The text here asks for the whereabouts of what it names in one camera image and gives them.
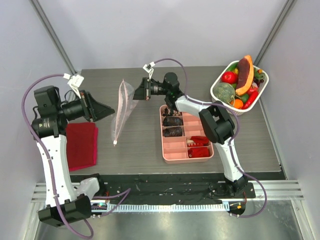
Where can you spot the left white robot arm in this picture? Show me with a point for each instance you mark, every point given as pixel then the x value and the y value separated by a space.
pixel 62 199

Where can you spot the clear pink zip bag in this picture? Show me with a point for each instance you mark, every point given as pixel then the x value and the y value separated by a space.
pixel 126 104

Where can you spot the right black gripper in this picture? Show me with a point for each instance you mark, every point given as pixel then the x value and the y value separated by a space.
pixel 146 88

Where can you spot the pink compartment tray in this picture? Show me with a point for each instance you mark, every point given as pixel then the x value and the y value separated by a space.
pixel 175 149

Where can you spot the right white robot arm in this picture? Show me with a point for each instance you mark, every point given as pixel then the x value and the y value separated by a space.
pixel 216 122

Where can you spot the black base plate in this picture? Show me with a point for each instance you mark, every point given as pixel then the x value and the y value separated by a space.
pixel 173 189

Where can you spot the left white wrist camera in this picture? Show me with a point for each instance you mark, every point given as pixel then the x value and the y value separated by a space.
pixel 74 82

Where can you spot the red white rolled sock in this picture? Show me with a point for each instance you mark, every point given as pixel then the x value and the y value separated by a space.
pixel 197 141

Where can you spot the white fruit basket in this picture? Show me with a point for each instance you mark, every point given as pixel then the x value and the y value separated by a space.
pixel 260 82

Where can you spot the orange papaya slice toy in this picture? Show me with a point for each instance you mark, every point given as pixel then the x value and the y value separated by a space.
pixel 245 75

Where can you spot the dark rolled sock lower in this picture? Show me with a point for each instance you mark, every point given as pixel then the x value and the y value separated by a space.
pixel 173 132

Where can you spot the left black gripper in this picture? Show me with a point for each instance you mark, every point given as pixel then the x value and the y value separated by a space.
pixel 93 110

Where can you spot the red tomato toy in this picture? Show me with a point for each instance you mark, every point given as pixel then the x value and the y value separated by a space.
pixel 229 77

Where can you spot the red folded cloth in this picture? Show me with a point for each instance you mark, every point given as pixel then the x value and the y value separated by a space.
pixel 82 145

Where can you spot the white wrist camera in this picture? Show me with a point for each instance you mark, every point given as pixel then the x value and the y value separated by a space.
pixel 149 68
pixel 74 82

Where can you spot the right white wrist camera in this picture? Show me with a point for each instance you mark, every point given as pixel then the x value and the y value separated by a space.
pixel 149 68

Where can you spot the floral dark rolled sock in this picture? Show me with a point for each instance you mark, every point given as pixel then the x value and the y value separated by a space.
pixel 167 112

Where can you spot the red chili pepper toy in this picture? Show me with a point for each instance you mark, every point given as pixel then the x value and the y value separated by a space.
pixel 251 99

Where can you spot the dark rolled sock middle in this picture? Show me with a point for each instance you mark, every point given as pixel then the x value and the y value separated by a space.
pixel 172 121

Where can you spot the green lime toy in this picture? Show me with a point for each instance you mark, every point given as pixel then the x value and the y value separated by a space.
pixel 244 98

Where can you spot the orange tangerine toy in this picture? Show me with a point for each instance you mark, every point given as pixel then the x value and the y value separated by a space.
pixel 238 104

